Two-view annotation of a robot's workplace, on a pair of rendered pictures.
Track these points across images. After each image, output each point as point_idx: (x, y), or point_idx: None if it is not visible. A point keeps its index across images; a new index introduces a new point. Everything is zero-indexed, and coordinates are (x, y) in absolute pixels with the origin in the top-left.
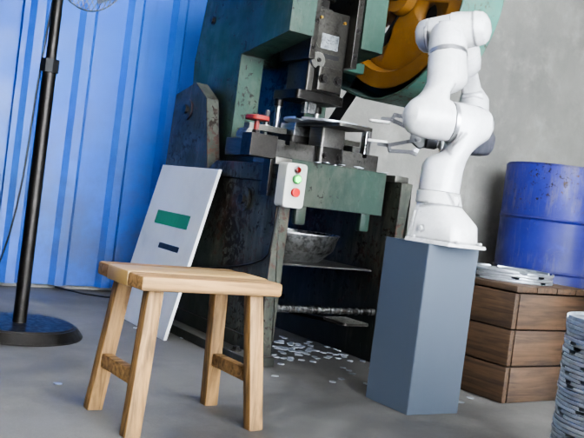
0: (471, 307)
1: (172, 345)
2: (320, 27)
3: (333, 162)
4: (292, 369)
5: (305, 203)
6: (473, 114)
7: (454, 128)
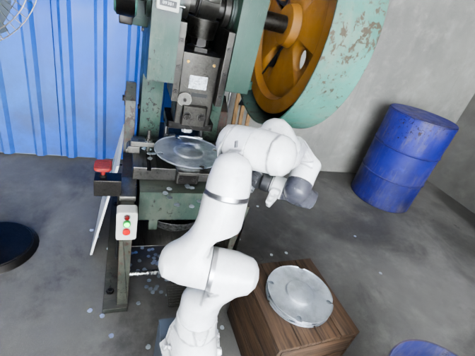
0: (256, 324)
1: (88, 265)
2: (187, 70)
3: (189, 182)
4: (138, 316)
5: (155, 217)
6: (227, 280)
7: (204, 288)
